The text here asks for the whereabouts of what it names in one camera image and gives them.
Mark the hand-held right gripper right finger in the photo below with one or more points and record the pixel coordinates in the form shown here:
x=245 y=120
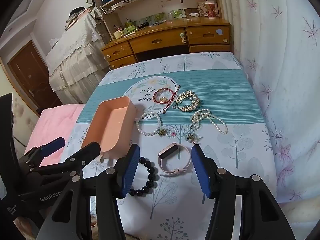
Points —
x=201 y=172

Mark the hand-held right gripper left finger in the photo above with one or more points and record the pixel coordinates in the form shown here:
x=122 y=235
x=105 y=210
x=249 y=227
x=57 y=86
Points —
x=130 y=170

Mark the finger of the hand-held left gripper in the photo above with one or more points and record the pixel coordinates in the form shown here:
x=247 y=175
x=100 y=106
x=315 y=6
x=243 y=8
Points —
x=53 y=145
x=86 y=153

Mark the pink smart band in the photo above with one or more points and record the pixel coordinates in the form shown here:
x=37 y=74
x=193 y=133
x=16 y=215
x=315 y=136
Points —
x=162 y=166

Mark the gold flower cluster earring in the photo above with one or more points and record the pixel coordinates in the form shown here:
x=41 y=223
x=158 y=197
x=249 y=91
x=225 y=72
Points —
x=192 y=137

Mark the pink plastic box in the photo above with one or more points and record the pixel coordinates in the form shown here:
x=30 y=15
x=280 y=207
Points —
x=117 y=130

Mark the pale flower hook earring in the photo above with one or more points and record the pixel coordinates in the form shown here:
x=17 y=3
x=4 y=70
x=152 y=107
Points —
x=173 y=132

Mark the gold leaf hair ornament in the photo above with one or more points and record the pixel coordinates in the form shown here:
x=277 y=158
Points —
x=186 y=101

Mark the gold coin pendant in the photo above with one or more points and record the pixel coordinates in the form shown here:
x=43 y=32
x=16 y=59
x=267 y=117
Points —
x=163 y=99

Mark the brown wooden door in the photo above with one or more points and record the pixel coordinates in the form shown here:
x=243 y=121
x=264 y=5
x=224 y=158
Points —
x=32 y=80

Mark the printed teal white tablecloth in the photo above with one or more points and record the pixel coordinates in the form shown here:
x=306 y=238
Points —
x=225 y=97

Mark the stack of books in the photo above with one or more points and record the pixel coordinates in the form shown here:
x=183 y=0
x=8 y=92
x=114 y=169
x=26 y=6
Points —
x=75 y=20

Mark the wooden desk with drawers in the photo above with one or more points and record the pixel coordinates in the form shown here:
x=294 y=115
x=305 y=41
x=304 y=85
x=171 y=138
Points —
x=160 y=41

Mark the white floral curtain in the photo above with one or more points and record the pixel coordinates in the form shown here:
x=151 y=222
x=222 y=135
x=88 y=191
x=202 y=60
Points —
x=275 y=55

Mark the blue square sticker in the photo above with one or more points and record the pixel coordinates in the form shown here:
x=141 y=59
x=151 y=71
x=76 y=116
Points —
x=220 y=31

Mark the red and white cup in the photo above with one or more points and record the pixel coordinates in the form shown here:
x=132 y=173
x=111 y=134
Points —
x=210 y=10

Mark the wooden bookshelf hutch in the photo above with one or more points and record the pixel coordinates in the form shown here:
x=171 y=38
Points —
x=150 y=2

